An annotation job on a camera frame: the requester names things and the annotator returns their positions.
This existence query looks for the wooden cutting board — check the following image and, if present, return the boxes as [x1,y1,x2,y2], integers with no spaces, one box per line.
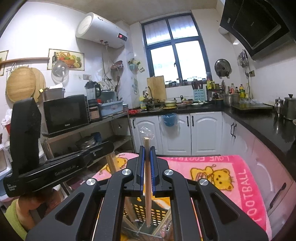
[147,76,167,102]

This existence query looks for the round bamboo board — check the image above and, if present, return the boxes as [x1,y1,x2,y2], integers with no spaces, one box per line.
[6,67,46,103]

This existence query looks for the black microwave oven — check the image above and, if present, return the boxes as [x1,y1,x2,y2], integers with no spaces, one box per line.
[40,94,90,135]

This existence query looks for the steel kettle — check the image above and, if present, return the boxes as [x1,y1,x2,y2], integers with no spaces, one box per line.
[274,97,284,117]

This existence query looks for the black blender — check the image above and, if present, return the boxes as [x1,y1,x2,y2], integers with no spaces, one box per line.
[85,81,101,100]

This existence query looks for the light blue knife block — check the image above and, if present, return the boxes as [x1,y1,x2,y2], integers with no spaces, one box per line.
[193,89,206,101]

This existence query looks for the dark green utensil basket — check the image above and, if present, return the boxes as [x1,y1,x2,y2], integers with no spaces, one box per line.
[121,196,173,240]

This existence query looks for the black range hood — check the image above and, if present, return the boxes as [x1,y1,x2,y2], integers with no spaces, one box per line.
[220,1,295,61]

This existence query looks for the left hand on gripper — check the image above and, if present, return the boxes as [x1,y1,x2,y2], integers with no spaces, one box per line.
[16,188,62,231]

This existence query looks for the green sleeve forearm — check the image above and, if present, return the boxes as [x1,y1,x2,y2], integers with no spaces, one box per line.
[4,199,28,240]

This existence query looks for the fruit picture on wall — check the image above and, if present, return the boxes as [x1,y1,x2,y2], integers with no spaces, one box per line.
[47,49,85,71]

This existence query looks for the blue plastic bag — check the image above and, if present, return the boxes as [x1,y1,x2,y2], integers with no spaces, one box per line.
[162,113,178,127]

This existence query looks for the blue framed window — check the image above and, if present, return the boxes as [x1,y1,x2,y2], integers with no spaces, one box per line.
[142,13,211,85]

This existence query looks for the white water heater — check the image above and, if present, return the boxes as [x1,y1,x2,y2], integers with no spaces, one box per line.
[75,12,128,49]

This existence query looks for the pink teddy bear blanket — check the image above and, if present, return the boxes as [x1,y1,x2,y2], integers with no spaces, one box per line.
[93,153,272,240]

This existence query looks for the white plastic drawer unit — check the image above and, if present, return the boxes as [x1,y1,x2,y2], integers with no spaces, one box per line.
[0,144,12,202]

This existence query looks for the hanging pot lid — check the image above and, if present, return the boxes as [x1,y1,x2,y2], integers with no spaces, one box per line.
[214,59,232,79]

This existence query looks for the white lower kitchen cabinets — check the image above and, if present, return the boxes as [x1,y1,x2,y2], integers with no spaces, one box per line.
[130,108,295,238]

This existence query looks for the steel pot on shelf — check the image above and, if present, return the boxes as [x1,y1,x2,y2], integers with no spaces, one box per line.
[75,136,96,150]

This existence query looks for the wooden chopsticks pair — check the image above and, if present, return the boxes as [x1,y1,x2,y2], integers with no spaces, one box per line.
[140,126,154,227]

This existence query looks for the metal storage shelf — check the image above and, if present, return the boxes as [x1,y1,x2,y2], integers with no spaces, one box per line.
[40,112,135,159]

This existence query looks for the glass pot lid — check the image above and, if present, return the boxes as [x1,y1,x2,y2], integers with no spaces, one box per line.
[51,60,69,83]

